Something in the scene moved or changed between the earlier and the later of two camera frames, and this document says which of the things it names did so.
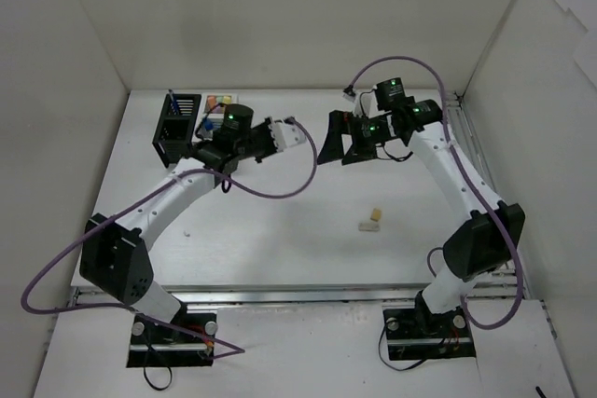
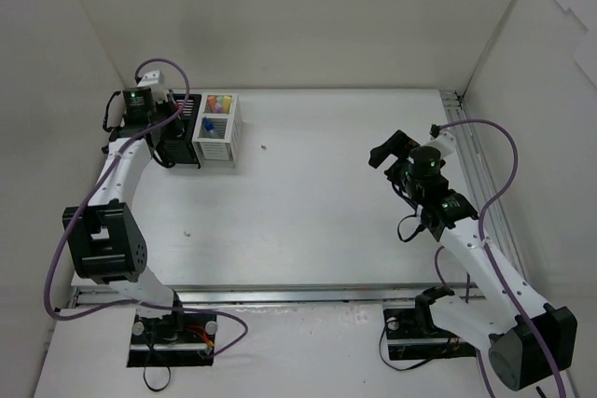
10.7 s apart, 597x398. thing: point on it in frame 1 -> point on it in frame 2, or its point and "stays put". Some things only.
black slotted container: (173, 136) stays put
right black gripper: (352, 138) -> (394, 156)
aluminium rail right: (465, 133) stays put
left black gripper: (263, 144) -> (179, 145)
